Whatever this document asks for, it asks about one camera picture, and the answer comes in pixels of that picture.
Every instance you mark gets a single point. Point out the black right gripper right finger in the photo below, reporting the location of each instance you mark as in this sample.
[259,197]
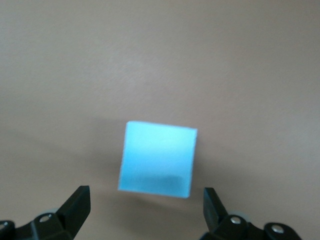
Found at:
[220,225]

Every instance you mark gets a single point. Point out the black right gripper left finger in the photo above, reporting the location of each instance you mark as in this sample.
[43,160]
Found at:
[65,222]

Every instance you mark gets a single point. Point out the blue foam block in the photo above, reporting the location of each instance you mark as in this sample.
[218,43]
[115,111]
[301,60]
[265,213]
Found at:
[157,160]

